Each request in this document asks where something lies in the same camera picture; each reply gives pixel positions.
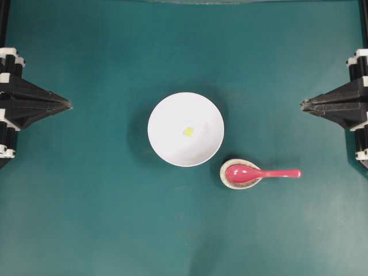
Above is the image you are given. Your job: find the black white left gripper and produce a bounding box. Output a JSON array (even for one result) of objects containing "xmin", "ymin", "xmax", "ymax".
[{"xmin": 1, "ymin": 47, "xmax": 72, "ymax": 168}]

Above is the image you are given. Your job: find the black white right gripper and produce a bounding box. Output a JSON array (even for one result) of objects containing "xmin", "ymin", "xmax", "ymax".
[{"xmin": 300, "ymin": 48, "xmax": 367, "ymax": 168}]

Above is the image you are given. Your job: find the pink plastic soup spoon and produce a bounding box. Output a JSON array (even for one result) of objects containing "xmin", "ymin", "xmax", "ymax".
[{"xmin": 225, "ymin": 164, "xmax": 302, "ymax": 183}]

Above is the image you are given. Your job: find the small beige spoon rest dish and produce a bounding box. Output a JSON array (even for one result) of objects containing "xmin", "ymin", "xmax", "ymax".
[{"xmin": 220, "ymin": 159, "xmax": 261, "ymax": 190}]

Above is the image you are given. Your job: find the white round bowl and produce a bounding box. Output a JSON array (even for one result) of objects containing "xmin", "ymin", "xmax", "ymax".
[{"xmin": 147, "ymin": 92, "xmax": 225, "ymax": 167}]

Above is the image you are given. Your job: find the yellow hexagonal prism block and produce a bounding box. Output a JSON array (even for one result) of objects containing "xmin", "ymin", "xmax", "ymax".
[{"xmin": 183, "ymin": 128, "xmax": 194, "ymax": 137}]

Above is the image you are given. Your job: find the black left frame post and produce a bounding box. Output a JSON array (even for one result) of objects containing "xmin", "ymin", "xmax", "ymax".
[{"xmin": 0, "ymin": 0, "xmax": 10, "ymax": 48}]

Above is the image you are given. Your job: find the black frame post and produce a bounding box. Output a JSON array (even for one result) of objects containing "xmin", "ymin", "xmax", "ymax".
[
  {"xmin": 0, "ymin": 0, "xmax": 10, "ymax": 48},
  {"xmin": 358, "ymin": 0, "xmax": 368, "ymax": 49}
]

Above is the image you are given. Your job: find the black right frame post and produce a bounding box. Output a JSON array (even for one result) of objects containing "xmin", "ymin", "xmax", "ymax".
[{"xmin": 358, "ymin": 0, "xmax": 368, "ymax": 49}]

